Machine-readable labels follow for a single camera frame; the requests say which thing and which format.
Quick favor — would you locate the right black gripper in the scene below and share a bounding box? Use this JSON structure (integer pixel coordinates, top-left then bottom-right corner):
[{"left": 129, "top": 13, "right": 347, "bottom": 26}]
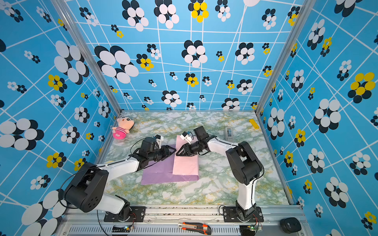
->
[{"left": 176, "top": 142, "right": 202, "bottom": 157}]

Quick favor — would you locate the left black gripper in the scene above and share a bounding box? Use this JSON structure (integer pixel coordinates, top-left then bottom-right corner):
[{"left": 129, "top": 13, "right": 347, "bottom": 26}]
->
[{"left": 149, "top": 145, "right": 177, "bottom": 162}]

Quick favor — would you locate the purple wrapping paper sheet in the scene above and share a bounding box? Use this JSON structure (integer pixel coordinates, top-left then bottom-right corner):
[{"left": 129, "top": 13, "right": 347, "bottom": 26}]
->
[{"left": 141, "top": 154, "right": 199, "bottom": 185}]

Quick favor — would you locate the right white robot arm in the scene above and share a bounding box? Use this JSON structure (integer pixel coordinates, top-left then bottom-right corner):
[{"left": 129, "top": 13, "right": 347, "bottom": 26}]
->
[{"left": 176, "top": 126, "right": 265, "bottom": 221}]

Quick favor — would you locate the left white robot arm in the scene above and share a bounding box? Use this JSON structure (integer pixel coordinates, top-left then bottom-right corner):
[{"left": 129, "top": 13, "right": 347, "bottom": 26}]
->
[{"left": 60, "top": 135, "right": 176, "bottom": 220}]

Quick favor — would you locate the pink plush doll toy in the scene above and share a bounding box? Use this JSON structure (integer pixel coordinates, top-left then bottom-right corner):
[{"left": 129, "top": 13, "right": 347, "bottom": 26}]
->
[{"left": 112, "top": 117, "right": 135, "bottom": 140}]

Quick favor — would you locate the yellow tape piece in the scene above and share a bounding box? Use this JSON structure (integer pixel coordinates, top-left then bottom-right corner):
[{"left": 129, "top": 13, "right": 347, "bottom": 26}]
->
[{"left": 249, "top": 119, "right": 260, "bottom": 130}]

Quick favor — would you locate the red black utility knife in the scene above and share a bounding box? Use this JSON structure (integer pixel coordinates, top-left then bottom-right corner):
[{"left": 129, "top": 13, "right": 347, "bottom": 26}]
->
[{"left": 178, "top": 222, "right": 212, "bottom": 235}]

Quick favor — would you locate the black computer mouse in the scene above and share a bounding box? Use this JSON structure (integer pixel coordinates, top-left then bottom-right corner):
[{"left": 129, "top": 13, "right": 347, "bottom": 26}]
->
[{"left": 280, "top": 217, "right": 302, "bottom": 234}]

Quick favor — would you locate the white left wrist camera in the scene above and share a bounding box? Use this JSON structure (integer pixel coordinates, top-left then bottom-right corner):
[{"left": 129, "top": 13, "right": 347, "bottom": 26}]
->
[{"left": 155, "top": 135, "right": 164, "bottom": 147}]

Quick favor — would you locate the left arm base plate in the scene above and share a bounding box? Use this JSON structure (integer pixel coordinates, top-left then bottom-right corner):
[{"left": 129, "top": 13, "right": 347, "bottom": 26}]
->
[{"left": 104, "top": 201, "right": 146, "bottom": 223}]

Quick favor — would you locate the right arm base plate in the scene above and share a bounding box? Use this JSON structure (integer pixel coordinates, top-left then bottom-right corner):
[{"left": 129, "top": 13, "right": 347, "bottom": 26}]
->
[{"left": 219, "top": 206, "right": 264, "bottom": 223}]

